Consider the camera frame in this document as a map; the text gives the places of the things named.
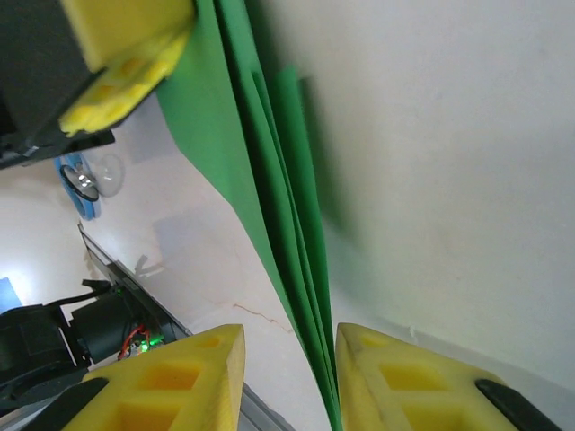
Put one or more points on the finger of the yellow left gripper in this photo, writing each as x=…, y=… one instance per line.
x=130, y=49

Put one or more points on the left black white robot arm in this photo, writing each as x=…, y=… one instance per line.
x=27, y=341

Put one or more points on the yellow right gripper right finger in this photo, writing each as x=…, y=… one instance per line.
x=404, y=386

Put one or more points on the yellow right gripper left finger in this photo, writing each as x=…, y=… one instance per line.
x=179, y=386

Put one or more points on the black rimmed round lens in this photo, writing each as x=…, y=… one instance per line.
x=81, y=183

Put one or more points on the green paper sheet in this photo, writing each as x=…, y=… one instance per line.
x=215, y=112

